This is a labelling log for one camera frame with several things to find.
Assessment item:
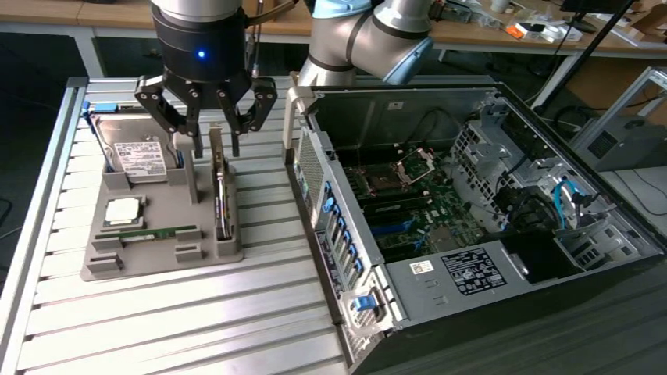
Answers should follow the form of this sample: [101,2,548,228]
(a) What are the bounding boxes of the grey power supply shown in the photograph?
[382,238,528,320]

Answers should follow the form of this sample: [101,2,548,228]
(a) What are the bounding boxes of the grey parts rack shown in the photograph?
[80,128,245,282]

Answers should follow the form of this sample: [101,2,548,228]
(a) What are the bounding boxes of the wooden desk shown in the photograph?
[0,0,313,79]
[430,0,667,110]

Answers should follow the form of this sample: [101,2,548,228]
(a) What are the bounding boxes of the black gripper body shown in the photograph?
[152,9,250,109]

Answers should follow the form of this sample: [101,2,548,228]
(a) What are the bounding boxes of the green RAM stick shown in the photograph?
[96,225,198,240]

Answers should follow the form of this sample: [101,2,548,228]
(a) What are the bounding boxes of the orange and white box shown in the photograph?
[506,22,545,40]

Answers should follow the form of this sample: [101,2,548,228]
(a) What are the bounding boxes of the black monitor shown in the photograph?
[560,0,635,33]

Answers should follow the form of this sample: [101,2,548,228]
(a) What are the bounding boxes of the grey chipset heatsink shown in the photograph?
[426,226,468,251]

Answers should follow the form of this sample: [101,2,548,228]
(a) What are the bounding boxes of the aluminium profile frame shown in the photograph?
[597,65,667,130]

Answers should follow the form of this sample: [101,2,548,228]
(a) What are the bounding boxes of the blue expansion slot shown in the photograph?
[372,221,421,236]

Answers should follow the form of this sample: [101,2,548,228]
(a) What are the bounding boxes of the CPU socket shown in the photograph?
[358,163,412,195]

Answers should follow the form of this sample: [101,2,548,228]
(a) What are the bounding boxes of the metal socket cover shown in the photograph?
[396,147,436,183]

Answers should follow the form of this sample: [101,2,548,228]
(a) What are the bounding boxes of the light blue wire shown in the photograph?
[550,176,596,231]

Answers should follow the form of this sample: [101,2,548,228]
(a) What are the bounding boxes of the silver disk bay cage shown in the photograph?
[449,116,526,188]

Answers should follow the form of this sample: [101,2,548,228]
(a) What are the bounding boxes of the silver CPU chip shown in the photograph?
[102,198,142,227]

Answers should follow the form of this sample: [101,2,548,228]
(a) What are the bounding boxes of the black tripod pole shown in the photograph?
[530,0,640,114]

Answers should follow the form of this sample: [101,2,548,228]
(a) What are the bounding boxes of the green graphics card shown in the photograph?
[206,123,236,240]

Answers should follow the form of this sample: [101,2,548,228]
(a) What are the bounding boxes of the grey hanging cable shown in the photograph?
[245,15,261,79]

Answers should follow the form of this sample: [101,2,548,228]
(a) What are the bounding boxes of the folded brown cardboard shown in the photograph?
[627,0,667,40]

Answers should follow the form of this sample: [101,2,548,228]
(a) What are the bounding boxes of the small silver disk bay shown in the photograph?
[550,216,635,273]

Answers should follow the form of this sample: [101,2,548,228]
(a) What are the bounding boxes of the hard disk in blue caddy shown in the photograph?
[81,100,181,184]

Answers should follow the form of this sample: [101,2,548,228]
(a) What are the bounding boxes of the green motherboard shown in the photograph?
[340,146,493,253]

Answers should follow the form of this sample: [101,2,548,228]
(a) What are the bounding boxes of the black looped wire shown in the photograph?
[417,109,460,148]

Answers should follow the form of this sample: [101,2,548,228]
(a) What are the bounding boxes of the black RAM slot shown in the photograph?
[369,207,437,220]
[366,203,436,215]
[361,195,430,207]
[364,199,433,211]

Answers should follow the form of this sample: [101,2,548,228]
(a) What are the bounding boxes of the black open PC case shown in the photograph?
[280,76,667,375]

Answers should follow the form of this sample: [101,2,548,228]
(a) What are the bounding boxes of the grey cabinet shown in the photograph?
[569,114,667,173]

